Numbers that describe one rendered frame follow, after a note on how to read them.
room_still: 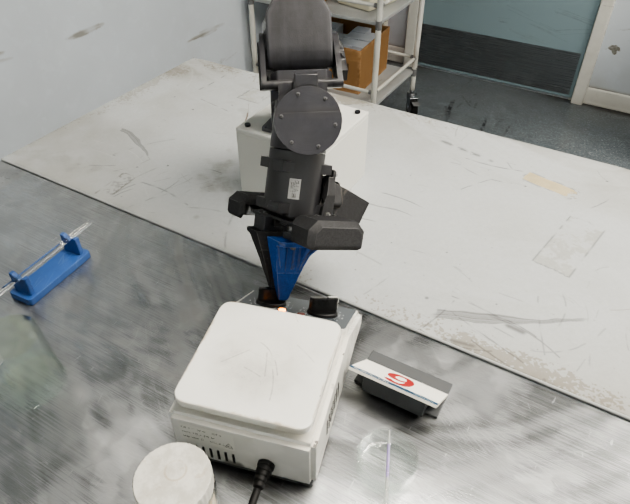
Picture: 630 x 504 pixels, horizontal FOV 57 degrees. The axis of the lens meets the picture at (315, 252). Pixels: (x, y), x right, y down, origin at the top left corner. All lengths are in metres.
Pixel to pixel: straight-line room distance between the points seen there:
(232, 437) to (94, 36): 1.85
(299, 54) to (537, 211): 0.45
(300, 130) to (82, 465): 0.36
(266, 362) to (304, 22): 0.31
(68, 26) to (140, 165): 1.23
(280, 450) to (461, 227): 0.44
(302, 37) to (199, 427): 0.36
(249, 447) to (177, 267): 0.31
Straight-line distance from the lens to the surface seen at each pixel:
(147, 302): 0.72
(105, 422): 0.62
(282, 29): 0.58
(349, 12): 2.58
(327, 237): 0.52
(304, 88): 0.50
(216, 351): 0.53
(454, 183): 0.91
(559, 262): 0.80
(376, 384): 0.58
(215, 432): 0.51
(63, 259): 0.79
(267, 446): 0.51
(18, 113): 2.08
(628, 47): 3.34
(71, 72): 2.18
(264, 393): 0.50
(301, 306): 0.62
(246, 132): 0.81
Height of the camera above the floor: 1.39
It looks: 40 degrees down
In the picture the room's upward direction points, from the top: straight up
